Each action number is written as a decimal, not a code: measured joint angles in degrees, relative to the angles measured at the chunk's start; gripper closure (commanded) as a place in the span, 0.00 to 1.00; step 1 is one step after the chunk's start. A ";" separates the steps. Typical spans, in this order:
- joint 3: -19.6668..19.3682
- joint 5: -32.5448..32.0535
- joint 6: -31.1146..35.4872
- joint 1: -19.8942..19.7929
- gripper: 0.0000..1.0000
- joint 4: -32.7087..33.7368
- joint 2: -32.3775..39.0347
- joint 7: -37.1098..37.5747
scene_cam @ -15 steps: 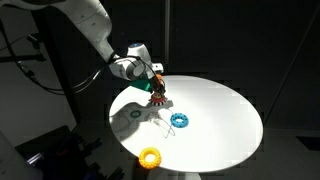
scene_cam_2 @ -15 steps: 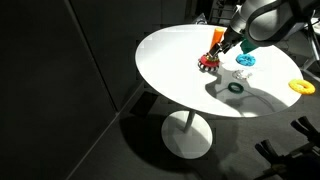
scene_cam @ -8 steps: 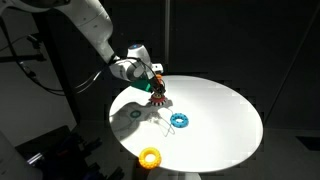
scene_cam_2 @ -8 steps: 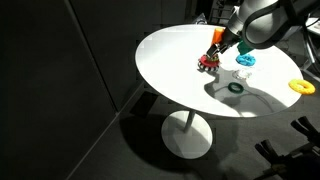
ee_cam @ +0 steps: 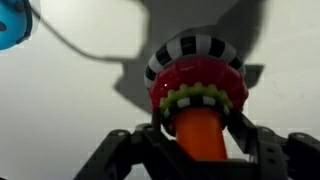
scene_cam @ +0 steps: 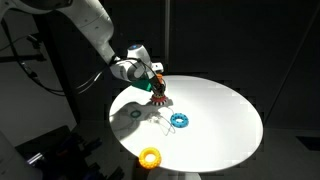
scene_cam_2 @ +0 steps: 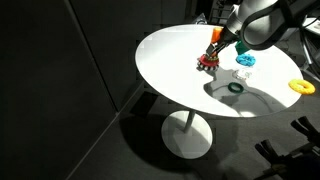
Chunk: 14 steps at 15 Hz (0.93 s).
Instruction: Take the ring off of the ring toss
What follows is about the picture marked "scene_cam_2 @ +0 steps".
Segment yellow toss ring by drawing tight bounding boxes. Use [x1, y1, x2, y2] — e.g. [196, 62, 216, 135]
[288, 78, 316, 96]

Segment red multicolour toy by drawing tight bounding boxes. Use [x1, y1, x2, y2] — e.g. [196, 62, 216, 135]
[197, 54, 220, 67]

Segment white table pedestal base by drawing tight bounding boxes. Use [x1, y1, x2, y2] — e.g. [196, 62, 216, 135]
[161, 109, 214, 160]

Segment white metal frame legs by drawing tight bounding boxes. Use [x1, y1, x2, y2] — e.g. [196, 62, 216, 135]
[299, 49, 320, 83]

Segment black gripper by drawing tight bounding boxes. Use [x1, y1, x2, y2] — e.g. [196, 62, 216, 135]
[205, 28, 240, 58]

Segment white toss ring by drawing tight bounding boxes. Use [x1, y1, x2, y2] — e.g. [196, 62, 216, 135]
[232, 68, 253, 81]

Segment orange plastic block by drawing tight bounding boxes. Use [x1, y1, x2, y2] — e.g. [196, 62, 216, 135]
[210, 27, 224, 44]

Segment teal plastic block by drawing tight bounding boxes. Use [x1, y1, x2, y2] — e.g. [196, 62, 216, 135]
[234, 40, 252, 56]

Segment grey triangular object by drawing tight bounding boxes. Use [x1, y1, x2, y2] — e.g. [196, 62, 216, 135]
[193, 12, 209, 26]

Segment striped ring toss base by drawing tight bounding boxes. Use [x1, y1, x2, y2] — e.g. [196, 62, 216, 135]
[196, 61, 220, 72]

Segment blue toss ring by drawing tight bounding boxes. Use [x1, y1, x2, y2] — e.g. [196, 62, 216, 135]
[235, 53, 257, 67]

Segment dark green toss ring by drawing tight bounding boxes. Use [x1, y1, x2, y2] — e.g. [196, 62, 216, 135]
[227, 82, 245, 94]

